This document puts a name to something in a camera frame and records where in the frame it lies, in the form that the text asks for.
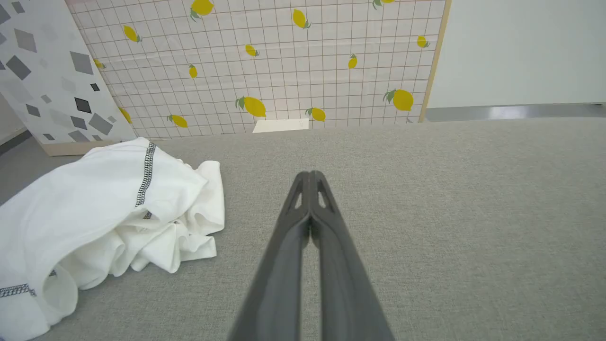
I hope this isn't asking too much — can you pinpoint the grey terrazzo print panel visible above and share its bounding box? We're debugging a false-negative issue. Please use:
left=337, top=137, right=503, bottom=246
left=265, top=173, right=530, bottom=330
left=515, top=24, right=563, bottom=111
left=0, top=0, right=138, bottom=157

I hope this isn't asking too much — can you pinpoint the white garment with grey stitching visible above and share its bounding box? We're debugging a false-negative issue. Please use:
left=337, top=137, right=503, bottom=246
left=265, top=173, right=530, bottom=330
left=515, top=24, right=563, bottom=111
left=0, top=137, right=226, bottom=341

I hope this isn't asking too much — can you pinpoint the white box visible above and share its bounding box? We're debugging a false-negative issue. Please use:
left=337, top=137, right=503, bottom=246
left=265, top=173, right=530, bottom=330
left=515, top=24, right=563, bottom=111
left=252, top=118, right=310, bottom=134

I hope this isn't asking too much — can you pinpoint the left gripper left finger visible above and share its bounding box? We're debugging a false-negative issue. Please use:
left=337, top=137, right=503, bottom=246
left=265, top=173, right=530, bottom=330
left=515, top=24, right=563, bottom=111
left=227, top=171, right=312, bottom=341

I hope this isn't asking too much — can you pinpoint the grey fabric sofa seat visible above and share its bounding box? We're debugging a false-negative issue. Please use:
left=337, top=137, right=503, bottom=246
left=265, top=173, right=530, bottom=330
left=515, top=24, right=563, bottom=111
left=0, top=116, right=606, bottom=341

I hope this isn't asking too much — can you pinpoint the lemon print partition panel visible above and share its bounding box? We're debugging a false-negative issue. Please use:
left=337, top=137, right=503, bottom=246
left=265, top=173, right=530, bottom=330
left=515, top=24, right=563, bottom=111
left=65, top=0, right=452, bottom=141

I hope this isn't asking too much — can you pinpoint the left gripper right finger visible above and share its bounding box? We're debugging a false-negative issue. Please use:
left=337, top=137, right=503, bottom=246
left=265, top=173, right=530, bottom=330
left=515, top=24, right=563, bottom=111
left=309, top=170, right=396, bottom=341

